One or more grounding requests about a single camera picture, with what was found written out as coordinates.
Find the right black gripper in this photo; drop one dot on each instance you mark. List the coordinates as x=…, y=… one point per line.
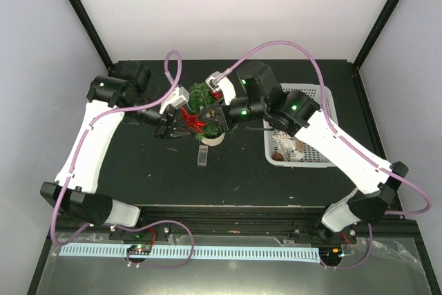
x=220, y=121

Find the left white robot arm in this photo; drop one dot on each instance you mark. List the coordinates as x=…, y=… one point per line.
x=109, y=99

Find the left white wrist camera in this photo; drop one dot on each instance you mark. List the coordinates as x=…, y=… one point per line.
x=177, y=99

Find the red star ornament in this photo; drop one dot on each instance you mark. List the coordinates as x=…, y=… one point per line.
x=192, y=121

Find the black left frame post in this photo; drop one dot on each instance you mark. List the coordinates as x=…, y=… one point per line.
x=91, y=31

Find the small green christmas tree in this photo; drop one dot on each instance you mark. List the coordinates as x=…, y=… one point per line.
x=200, y=98

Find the white plastic basket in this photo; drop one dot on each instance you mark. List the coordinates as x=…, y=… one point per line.
x=310, y=157

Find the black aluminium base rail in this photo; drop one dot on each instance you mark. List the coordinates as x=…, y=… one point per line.
x=231, y=220

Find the white cable duct strip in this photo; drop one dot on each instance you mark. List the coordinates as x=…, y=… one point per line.
x=182, y=252

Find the black frame post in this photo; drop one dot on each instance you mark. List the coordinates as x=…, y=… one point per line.
x=91, y=31
x=375, y=32

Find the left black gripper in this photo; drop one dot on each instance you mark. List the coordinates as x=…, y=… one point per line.
x=166, y=128

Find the clear light battery box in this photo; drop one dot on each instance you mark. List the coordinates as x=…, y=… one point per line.
x=202, y=155

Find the black right frame post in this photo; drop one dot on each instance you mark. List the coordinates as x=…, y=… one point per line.
x=375, y=32

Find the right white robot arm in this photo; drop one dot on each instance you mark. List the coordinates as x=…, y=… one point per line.
x=376, y=180

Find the white snowflake ornament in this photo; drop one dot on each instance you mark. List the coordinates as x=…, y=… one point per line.
x=283, y=140

